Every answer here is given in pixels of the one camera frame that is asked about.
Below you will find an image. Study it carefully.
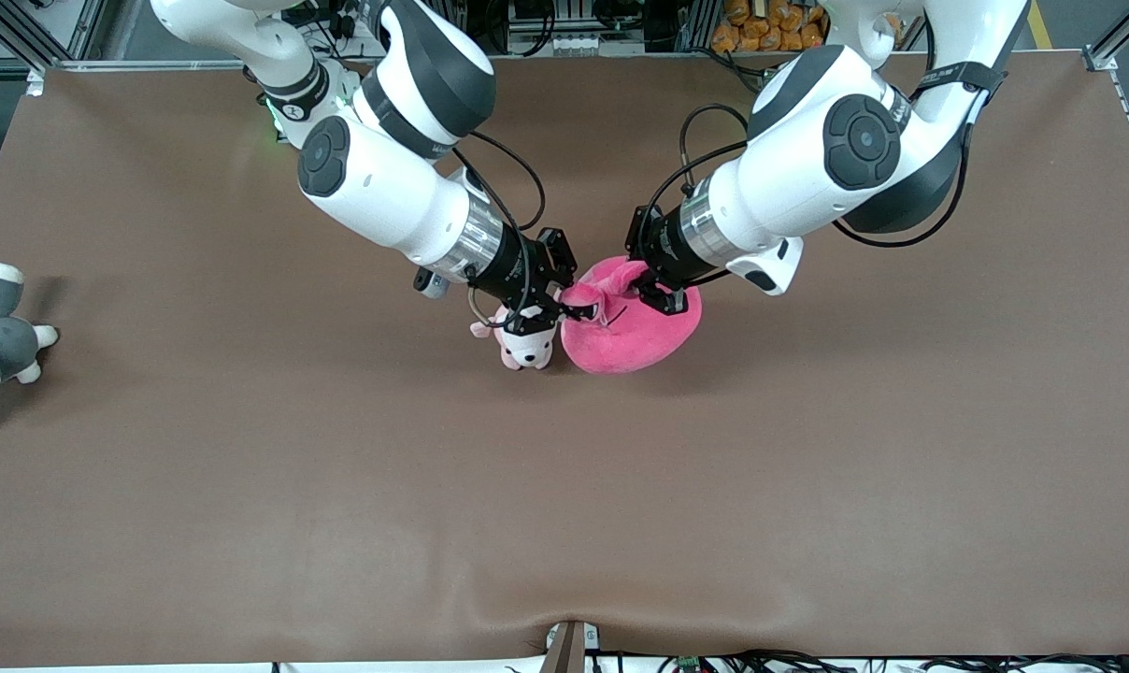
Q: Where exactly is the metal table clamp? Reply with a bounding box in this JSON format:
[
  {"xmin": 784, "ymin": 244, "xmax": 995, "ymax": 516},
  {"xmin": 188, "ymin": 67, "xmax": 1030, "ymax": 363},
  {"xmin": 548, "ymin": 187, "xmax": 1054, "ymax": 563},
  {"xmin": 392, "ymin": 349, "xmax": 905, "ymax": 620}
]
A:
[{"xmin": 541, "ymin": 619, "xmax": 601, "ymax": 673}]

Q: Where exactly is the pale pink dog plush toy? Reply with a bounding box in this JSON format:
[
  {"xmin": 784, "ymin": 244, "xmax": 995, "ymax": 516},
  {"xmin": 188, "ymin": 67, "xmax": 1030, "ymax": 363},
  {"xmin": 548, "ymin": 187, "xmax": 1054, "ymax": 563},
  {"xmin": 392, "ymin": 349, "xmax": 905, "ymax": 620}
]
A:
[{"xmin": 469, "ymin": 304, "xmax": 562, "ymax": 372}]

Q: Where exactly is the round hot pink plush toy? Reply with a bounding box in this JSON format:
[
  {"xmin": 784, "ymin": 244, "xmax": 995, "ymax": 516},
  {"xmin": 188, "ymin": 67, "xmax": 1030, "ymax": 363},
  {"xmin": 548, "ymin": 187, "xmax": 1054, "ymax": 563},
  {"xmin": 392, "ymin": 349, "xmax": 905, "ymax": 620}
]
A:
[{"xmin": 560, "ymin": 257, "xmax": 704, "ymax": 375}]

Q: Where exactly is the brown table cover cloth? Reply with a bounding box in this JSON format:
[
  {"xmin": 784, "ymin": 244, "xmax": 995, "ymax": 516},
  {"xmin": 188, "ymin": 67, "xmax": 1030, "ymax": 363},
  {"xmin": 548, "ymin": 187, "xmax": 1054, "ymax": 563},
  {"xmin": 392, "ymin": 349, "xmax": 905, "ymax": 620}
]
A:
[{"xmin": 0, "ymin": 51, "xmax": 1129, "ymax": 669}]

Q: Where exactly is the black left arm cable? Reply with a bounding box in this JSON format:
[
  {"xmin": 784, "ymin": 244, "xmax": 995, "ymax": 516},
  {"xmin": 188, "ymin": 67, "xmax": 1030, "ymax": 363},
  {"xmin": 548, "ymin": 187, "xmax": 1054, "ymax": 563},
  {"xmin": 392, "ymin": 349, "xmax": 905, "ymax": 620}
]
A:
[{"xmin": 637, "ymin": 61, "xmax": 1007, "ymax": 250}]

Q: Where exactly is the aluminium table frame rail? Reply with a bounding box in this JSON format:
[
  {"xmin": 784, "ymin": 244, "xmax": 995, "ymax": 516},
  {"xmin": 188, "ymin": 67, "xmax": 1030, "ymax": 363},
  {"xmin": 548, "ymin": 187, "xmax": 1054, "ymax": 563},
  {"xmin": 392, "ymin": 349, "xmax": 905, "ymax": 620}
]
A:
[{"xmin": 24, "ymin": 49, "xmax": 1117, "ymax": 74}]

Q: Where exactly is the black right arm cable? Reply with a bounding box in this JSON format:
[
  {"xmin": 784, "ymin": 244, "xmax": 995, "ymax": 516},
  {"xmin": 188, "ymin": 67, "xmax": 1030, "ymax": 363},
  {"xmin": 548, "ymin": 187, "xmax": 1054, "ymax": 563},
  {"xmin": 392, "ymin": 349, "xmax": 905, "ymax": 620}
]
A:
[{"xmin": 448, "ymin": 131, "xmax": 548, "ymax": 330}]

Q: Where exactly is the orange packaged goods pile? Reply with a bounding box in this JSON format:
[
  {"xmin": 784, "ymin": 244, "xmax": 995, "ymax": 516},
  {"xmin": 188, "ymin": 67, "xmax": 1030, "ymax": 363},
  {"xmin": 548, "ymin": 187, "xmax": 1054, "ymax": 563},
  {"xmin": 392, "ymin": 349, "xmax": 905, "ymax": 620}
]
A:
[{"xmin": 711, "ymin": 0, "xmax": 825, "ymax": 54}]

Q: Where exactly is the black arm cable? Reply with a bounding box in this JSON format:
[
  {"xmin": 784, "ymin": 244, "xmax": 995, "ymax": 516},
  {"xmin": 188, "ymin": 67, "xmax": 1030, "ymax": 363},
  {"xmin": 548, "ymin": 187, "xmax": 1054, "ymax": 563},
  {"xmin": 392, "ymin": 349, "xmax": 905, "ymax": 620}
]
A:
[
  {"xmin": 637, "ymin": 61, "xmax": 1007, "ymax": 250},
  {"xmin": 448, "ymin": 131, "xmax": 548, "ymax": 330}
]

